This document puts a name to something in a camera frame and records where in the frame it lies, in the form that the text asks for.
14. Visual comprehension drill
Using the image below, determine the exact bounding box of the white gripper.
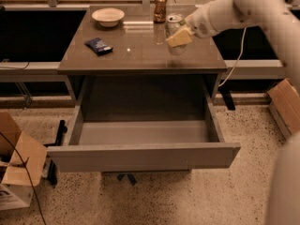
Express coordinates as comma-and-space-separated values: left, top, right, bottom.
166, 0, 248, 48

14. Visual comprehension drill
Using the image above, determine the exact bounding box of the green white 7up can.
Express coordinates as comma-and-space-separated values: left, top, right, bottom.
165, 13, 187, 55

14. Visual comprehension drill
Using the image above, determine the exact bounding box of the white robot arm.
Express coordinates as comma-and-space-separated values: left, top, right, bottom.
166, 0, 300, 225

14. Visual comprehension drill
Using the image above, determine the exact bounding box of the brown soda can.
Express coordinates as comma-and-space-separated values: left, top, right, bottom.
154, 0, 168, 23

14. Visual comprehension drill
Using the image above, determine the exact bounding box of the grey cabinet with glossy top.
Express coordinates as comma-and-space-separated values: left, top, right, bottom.
58, 6, 227, 97

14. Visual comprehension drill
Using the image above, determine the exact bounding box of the open grey top drawer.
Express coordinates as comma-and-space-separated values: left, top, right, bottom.
48, 75, 240, 173

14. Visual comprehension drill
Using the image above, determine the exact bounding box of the white ceramic bowl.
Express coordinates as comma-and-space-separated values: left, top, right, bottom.
92, 7, 125, 27

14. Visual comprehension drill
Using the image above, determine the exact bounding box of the blue snack bag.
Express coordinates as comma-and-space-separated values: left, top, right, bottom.
84, 37, 113, 55

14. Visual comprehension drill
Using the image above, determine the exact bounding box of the cardboard box right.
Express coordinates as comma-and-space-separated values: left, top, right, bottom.
267, 79, 300, 139

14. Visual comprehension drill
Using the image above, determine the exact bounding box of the open cardboard box left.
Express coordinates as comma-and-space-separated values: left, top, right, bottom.
0, 112, 47, 211

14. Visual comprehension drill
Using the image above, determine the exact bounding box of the white cable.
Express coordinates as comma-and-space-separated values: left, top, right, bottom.
217, 26, 248, 88

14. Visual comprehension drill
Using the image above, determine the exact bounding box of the black cable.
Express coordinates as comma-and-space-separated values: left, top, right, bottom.
0, 129, 50, 225

